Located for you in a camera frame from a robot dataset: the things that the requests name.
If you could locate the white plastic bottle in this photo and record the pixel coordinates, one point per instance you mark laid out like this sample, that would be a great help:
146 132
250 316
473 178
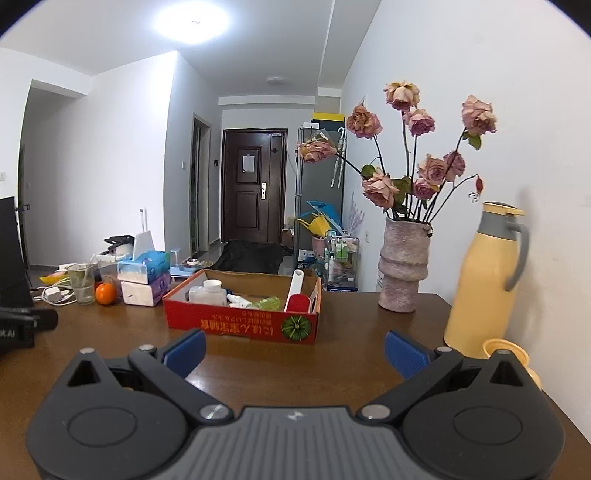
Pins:
203 297

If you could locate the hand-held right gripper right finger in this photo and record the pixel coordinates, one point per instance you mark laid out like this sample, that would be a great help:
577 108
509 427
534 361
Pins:
406 355

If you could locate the black folding chair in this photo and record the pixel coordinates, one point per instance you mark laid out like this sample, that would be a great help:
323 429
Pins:
249 258

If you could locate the black monitor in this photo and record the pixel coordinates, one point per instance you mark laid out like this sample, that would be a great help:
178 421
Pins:
11 254

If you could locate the purple tissue pack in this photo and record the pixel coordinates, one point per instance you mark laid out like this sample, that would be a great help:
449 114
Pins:
138 293

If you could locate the purple feather wall decoration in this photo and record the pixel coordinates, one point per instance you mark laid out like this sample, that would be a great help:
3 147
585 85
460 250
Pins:
355 221

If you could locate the grey refrigerator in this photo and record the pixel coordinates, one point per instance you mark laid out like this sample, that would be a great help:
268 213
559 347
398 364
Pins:
318 184

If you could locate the clear drinking glass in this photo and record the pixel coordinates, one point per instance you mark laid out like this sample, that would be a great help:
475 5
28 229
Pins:
82 290

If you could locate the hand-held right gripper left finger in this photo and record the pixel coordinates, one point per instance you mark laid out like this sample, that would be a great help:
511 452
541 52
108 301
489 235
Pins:
184 353

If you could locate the orange fruit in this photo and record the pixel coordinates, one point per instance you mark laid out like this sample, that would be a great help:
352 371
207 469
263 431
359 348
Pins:
105 294

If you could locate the pink bucket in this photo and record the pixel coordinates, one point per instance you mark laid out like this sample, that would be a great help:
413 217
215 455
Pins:
319 244

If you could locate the blue folded bag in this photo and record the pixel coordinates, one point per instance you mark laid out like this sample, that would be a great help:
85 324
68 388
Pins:
325 210

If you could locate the bunch of dried pink roses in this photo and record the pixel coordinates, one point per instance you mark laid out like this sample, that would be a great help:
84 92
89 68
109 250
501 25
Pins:
381 187

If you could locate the white folded umbrella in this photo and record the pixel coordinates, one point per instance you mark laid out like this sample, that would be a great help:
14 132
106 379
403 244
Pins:
341 157
334 177

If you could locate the yellow thermos jug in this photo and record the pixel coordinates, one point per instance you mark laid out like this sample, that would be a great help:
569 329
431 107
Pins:
480 286

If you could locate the white power adapter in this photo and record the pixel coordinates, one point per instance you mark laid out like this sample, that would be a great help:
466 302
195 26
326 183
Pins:
54 293

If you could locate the red and white lint brush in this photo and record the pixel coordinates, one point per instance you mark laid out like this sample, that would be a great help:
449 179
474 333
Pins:
298 304

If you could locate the printed cardboard box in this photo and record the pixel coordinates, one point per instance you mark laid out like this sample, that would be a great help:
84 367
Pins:
240 323

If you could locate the white squeeze tube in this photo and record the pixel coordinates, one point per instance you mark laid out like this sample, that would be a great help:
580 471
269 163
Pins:
240 302

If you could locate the grey interior door frame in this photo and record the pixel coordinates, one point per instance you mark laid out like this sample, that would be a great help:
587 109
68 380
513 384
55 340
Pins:
196 184

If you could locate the textured pink vase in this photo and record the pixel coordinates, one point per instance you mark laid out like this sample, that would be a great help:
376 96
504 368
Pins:
401 267

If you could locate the small round ceiling lamp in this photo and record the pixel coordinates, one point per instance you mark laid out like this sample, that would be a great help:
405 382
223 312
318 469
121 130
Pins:
277 81

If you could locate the yellow and dark box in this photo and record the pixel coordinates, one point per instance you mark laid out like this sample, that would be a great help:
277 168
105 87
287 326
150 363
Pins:
330 122

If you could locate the dark brown door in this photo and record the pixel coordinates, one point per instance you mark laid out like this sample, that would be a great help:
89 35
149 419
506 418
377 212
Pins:
251 207

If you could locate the white and blue bag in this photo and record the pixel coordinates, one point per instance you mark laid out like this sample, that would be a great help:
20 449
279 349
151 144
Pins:
307 261

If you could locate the white paper notice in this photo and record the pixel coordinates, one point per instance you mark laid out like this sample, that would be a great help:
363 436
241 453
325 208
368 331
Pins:
248 163

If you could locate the small black device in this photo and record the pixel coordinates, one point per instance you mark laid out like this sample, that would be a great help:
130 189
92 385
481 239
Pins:
119 244

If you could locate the yellow cup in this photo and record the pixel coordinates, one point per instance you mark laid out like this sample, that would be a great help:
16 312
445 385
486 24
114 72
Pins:
494 346

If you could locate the green plastic bottle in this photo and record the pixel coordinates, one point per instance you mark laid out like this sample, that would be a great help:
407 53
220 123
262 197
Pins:
268 304

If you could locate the clear glass jar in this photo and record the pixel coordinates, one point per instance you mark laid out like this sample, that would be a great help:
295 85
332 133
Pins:
108 272

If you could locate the blue tissue pack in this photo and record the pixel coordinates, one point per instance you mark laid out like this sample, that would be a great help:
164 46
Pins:
147 267

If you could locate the bright ceiling light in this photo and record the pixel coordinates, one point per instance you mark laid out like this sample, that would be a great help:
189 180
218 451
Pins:
191 21

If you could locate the light blue pet feeder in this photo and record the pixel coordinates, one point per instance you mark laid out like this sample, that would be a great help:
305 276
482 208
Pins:
184 269

